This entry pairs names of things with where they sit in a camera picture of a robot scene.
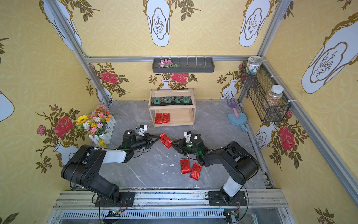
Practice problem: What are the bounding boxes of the red tea bag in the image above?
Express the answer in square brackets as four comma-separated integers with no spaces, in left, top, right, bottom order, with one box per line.
[162,113,170,124]
[154,113,163,124]
[160,133,172,149]
[180,158,191,175]
[190,163,202,181]

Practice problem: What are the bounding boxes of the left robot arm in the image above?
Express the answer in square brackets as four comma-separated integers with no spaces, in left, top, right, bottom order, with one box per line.
[61,130,160,208]

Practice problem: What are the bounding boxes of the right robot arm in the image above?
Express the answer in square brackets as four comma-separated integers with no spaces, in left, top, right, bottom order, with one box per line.
[171,134,260,206]

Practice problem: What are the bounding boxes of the wooden two-tier shelf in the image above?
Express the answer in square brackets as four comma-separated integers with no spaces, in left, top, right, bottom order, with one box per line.
[148,88,196,127]

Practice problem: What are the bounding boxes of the flower bouquet in white planter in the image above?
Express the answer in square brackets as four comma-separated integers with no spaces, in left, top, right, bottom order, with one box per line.
[76,105,116,147]

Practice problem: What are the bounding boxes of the purple pink toy rake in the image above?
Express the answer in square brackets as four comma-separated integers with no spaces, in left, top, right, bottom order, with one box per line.
[227,99,240,118]

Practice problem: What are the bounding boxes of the small circuit board left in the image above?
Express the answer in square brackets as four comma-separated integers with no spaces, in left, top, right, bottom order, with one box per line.
[107,210,122,218]

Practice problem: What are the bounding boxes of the pink flowers in tray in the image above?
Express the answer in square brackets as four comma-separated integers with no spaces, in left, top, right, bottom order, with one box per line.
[158,59,179,68]

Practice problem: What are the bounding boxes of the small connector right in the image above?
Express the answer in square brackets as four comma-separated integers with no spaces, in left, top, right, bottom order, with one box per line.
[224,211,238,224]

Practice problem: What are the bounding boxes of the glass jar of sprinkles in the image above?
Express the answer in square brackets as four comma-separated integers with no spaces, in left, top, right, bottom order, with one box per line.
[263,85,284,109]

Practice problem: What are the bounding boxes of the patterned lidded jar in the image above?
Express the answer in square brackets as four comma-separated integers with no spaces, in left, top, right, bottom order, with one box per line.
[246,56,263,75]

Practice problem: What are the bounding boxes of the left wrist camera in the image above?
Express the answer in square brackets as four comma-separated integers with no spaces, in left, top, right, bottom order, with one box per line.
[136,125,147,136]

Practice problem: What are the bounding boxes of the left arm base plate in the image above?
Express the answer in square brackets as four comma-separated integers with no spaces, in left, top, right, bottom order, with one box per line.
[95,191,135,208]

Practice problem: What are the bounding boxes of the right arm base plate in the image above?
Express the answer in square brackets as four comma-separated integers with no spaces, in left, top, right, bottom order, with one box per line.
[207,190,248,206]

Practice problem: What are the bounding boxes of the grey wall tray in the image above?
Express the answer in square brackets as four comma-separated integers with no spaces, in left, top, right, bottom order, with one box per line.
[152,57,215,73]

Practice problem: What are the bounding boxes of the black wire wall basket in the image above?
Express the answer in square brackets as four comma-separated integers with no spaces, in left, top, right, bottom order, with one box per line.
[237,61,291,123]

